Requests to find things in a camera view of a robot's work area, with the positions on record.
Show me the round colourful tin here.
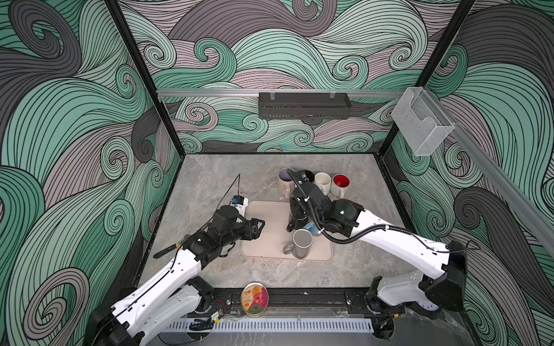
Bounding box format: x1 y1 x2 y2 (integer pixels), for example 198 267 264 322
240 283 269 316

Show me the white slotted cable duct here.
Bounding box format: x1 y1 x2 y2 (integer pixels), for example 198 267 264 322
164 317 375 334

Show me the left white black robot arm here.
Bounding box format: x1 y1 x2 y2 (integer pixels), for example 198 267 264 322
83 206 265 345

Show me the cream mug red inside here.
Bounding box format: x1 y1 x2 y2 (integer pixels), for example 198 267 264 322
330 174 351 199

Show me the pink upside-down mug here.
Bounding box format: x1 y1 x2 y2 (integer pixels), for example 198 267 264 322
278 169 296 199

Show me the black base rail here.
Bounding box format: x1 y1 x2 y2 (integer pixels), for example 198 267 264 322
194 286 455 314

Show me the small green black tool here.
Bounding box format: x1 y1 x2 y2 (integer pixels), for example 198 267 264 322
152 243 181 259

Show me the grey upside-down mug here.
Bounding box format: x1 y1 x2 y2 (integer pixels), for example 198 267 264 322
283 229 313 260

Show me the aluminium rail right wall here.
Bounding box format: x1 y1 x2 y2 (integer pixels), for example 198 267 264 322
429 92 553 253

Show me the black wall shelf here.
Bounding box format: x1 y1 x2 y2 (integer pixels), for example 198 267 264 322
258 92 352 121

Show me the beige rectangular tray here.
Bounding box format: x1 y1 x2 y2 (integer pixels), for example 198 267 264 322
241 201 334 262

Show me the clear acrylic wall holder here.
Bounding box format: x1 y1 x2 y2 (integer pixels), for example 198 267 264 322
392 86 454 157

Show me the black mug white base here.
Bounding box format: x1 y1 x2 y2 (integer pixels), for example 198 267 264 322
300 170 315 183

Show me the black speckled upside-down mug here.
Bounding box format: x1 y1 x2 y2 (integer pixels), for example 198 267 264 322
287 216 309 232

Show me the aluminium rail back wall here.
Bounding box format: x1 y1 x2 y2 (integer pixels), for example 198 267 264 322
156 88 405 99

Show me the blue glazed upside-down mug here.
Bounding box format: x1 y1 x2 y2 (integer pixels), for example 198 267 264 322
304 222 321 236

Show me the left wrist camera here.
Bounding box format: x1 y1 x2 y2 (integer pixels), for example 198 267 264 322
229 195 249 216

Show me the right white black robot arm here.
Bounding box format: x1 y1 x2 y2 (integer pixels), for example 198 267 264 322
287 169 469 311

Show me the aluminium rail wall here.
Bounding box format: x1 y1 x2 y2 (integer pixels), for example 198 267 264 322
156 88 405 99
429 92 553 253

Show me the black round wall clock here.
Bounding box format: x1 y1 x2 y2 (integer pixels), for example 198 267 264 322
415 301 442 319

